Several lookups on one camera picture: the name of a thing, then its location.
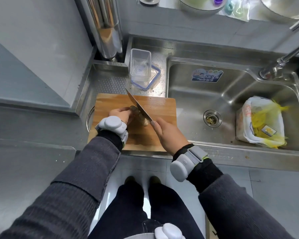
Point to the person's left fingers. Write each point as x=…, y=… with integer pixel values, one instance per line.
x=120, y=110

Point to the person's left hand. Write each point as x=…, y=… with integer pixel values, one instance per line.
x=120, y=113

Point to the plastic bag with yellow waste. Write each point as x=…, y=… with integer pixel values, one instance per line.
x=261, y=121

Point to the shiny steel duct pipe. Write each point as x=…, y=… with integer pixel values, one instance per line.
x=104, y=27

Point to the clear plastic container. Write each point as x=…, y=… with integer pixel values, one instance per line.
x=140, y=63

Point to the chrome faucet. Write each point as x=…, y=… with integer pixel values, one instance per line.
x=279, y=63

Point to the steel bowl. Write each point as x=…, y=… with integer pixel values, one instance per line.
x=199, y=6

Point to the stainless steel sink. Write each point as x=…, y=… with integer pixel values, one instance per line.
x=189, y=99

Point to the steel kitchen knife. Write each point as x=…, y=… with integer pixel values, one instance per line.
x=139, y=105

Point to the person's right forearm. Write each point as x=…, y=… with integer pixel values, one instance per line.
x=229, y=201

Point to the person's left forearm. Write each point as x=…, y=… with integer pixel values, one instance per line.
x=72, y=181

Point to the clear bag of teal clips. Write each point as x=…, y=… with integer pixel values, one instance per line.
x=236, y=9

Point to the round grey lid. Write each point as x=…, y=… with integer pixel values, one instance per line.
x=149, y=0

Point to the brown shoe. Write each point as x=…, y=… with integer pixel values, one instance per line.
x=155, y=179
x=130, y=180

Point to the person's right hand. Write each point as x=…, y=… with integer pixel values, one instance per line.
x=170, y=138

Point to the round sink drain strainer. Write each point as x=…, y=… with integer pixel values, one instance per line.
x=212, y=118

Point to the dark blue trousers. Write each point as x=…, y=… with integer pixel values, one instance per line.
x=164, y=204

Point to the purple cap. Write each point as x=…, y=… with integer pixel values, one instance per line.
x=218, y=0

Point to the blue white sink sticker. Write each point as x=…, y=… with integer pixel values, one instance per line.
x=207, y=75

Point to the white grey wrist tracker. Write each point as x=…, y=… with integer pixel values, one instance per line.
x=183, y=165
x=112, y=126

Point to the wooden cutting board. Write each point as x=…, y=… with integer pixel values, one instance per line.
x=154, y=107

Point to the large steel basin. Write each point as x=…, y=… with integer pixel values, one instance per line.
x=284, y=6

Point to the beige ginger root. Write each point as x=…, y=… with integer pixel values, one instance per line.
x=144, y=120

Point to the person's right thumb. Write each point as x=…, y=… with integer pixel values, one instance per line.
x=156, y=128

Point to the white chest tracker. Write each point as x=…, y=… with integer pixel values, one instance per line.
x=169, y=231

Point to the blue-rimmed clear container lid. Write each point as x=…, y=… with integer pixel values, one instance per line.
x=154, y=77

